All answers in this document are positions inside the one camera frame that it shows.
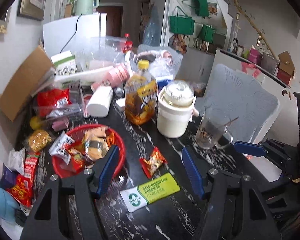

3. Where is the yellow lemon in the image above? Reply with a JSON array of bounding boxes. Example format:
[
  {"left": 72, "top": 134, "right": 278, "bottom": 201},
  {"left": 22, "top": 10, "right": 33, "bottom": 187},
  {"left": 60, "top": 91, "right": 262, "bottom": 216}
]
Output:
[{"left": 29, "top": 116, "right": 43, "bottom": 131}]

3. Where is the white peanut snack packet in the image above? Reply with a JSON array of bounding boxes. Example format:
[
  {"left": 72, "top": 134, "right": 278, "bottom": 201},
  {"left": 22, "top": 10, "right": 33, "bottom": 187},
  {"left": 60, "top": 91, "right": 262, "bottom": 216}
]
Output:
[{"left": 49, "top": 131, "right": 75, "bottom": 164}]

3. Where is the pink panda cup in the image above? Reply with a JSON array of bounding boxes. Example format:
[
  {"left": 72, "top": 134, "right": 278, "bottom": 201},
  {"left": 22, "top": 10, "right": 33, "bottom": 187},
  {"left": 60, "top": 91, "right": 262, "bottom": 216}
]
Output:
[{"left": 90, "top": 63, "right": 130, "bottom": 92}]

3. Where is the green tote bag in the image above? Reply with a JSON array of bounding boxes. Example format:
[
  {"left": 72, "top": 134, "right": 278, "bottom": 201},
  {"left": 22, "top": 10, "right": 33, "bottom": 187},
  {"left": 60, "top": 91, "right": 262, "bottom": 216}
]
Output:
[
  {"left": 198, "top": 24, "right": 215, "bottom": 43},
  {"left": 169, "top": 6, "right": 194, "bottom": 35},
  {"left": 182, "top": 0, "right": 209, "bottom": 18}
]

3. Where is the red plastic basket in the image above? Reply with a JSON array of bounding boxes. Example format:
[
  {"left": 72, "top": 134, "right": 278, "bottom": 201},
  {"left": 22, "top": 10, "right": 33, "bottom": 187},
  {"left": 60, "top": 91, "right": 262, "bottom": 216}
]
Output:
[{"left": 52, "top": 124, "right": 126, "bottom": 178}]

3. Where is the cardboard box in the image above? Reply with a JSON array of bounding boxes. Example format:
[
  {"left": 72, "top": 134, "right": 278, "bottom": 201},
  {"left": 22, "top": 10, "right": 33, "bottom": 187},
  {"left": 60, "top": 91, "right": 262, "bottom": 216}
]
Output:
[{"left": 0, "top": 46, "right": 55, "bottom": 122}]

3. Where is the golden crumbly snack bag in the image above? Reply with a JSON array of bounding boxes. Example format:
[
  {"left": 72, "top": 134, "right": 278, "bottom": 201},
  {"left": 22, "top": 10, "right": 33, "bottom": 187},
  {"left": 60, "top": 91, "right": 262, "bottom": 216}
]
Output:
[{"left": 23, "top": 129, "right": 52, "bottom": 153}]

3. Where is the mint green kettle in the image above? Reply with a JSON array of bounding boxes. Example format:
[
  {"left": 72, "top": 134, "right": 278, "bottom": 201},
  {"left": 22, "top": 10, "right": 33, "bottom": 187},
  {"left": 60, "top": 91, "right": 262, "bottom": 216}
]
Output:
[{"left": 74, "top": 0, "right": 100, "bottom": 16}]

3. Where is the red bag with barcode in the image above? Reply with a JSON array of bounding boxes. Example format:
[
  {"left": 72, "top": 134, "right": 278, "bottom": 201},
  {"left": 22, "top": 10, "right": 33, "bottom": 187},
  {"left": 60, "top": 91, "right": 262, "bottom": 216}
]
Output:
[{"left": 37, "top": 88, "right": 71, "bottom": 117}]

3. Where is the clear zip bag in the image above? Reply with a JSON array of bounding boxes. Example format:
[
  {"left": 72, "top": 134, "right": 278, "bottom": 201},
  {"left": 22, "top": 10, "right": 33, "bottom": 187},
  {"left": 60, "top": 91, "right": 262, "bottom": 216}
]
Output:
[{"left": 75, "top": 36, "right": 126, "bottom": 72}]

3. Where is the red cartoon snack packet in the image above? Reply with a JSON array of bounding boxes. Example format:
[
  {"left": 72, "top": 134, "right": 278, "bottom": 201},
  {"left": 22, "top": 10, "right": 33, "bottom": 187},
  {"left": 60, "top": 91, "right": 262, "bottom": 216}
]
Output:
[{"left": 65, "top": 141, "right": 86, "bottom": 174}]

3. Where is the white paper roll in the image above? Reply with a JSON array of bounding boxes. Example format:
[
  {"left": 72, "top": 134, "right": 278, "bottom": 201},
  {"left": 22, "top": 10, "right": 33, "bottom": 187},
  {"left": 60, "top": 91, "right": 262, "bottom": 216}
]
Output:
[{"left": 87, "top": 86, "right": 113, "bottom": 118}]

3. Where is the clear plastic tray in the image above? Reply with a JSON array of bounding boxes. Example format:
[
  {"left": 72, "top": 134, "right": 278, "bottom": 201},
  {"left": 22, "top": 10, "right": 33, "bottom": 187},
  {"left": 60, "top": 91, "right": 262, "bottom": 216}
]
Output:
[{"left": 32, "top": 81, "right": 84, "bottom": 127}]

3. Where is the white patterned sachet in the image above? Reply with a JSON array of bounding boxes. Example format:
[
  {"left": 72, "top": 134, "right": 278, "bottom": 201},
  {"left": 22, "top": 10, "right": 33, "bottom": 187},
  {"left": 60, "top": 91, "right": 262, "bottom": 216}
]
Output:
[{"left": 7, "top": 148, "right": 25, "bottom": 176}]

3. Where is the beige biscuit snack packet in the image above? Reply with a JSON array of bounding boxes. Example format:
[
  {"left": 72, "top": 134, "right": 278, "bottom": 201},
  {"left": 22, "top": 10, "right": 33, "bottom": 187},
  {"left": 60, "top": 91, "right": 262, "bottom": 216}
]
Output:
[{"left": 83, "top": 126, "right": 109, "bottom": 162}]

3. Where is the green white box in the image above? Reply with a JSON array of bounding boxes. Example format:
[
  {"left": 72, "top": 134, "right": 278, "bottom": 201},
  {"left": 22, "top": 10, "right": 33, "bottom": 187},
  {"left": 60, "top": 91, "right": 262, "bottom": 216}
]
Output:
[{"left": 51, "top": 50, "right": 77, "bottom": 76}]

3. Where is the red yellow-text snack packet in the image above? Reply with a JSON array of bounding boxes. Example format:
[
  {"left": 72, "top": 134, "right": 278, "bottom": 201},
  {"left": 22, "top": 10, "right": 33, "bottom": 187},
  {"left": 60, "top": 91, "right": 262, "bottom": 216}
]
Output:
[{"left": 6, "top": 174, "right": 33, "bottom": 207}]

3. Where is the small red orange snack packet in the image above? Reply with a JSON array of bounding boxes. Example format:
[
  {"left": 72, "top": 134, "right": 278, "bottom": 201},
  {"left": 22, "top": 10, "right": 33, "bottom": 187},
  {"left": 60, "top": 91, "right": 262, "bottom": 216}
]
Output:
[{"left": 139, "top": 147, "right": 167, "bottom": 179}]

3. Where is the iced tea bottle yellow cap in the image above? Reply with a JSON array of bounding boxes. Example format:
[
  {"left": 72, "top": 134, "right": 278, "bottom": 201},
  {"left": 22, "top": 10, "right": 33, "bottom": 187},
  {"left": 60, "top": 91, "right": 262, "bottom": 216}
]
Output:
[{"left": 125, "top": 60, "right": 158, "bottom": 126}]

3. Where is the red cola bottle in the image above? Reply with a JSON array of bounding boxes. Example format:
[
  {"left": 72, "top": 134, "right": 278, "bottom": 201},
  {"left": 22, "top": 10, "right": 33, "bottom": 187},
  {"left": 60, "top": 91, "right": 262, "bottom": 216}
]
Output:
[{"left": 123, "top": 33, "right": 133, "bottom": 53}]

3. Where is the clear glass mug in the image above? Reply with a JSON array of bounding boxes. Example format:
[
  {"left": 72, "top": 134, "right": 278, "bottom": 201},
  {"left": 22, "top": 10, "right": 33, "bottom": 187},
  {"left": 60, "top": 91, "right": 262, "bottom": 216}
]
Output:
[{"left": 196, "top": 112, "right": 238, "bottom": 150}]

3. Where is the white lid blue jar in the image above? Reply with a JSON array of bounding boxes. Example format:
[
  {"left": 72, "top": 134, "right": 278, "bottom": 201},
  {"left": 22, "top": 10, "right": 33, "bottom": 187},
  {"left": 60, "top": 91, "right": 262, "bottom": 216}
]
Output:
[{"left": 0, "top": 160, "right": 17, "bottom": 189}]

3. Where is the white lidded pot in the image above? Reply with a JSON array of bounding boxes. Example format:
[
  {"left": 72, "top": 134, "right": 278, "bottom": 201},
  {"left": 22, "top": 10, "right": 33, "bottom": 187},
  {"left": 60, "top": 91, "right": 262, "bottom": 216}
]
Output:
[{"left": 157, "top": 80, "right": 199, "bottom": 139}]

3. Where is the long red sachet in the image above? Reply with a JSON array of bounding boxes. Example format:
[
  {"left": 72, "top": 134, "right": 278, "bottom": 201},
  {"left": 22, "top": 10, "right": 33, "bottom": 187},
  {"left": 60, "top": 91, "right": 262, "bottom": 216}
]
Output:
[{"left": 24, "top": 152, "right": 40, "bottom": 182}]

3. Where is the framed picture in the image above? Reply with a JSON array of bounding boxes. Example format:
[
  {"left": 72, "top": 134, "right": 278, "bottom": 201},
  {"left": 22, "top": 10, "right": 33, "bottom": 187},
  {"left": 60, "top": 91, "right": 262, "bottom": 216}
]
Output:
[{"left": 17, "top": 0, "right": 46, "bottom": 21}]

